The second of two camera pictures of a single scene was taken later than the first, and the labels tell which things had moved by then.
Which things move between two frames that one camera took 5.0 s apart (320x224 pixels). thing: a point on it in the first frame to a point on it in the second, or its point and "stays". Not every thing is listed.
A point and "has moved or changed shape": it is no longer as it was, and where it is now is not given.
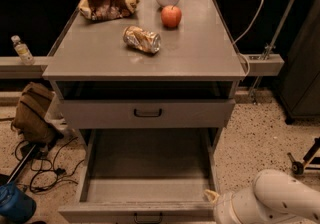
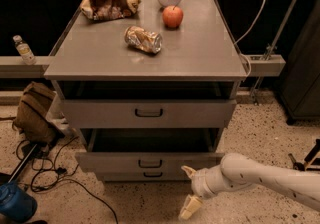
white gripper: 224,208 to 199,182
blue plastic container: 15,205 stays
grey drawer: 144,176 has moved or changed shape
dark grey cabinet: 299,90 stays
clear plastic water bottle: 22,50 stays
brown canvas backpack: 30,118 stays
